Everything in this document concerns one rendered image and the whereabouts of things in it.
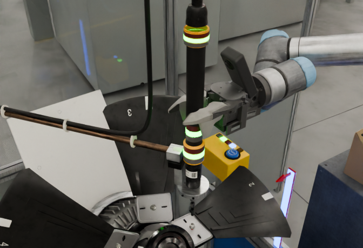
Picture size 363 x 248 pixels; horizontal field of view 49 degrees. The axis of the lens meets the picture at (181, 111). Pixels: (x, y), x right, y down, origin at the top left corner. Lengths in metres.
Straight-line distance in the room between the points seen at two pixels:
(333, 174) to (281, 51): 0.60
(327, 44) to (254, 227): 0.47
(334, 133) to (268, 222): 2.48
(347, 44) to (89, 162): 0.71
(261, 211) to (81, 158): 0.50
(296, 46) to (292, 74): 0.15
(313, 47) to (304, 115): 2.63
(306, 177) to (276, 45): 2.03
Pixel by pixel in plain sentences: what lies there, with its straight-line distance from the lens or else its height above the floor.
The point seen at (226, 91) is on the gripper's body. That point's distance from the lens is 0.78.
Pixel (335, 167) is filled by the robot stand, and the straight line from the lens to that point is 1.51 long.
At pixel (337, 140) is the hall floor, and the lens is 3.41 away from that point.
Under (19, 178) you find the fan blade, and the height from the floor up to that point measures 1.42.
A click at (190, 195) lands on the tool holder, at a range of 0.85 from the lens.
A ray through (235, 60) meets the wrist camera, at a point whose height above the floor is 1.61.
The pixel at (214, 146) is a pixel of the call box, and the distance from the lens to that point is 1.39.
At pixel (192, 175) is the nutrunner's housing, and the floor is 1.37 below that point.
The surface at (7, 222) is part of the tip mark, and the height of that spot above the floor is 1.34.
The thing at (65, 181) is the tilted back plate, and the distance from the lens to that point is 1.10.
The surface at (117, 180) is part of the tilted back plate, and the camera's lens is 1.13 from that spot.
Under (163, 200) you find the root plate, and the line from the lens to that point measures 0.92.
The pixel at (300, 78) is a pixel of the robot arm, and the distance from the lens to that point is 0.90.
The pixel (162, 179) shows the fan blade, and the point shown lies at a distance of 0.91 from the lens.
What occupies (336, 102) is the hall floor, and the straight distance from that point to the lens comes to 3.90.
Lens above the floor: 1.93
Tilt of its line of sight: 33 degrees down
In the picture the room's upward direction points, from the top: straight up
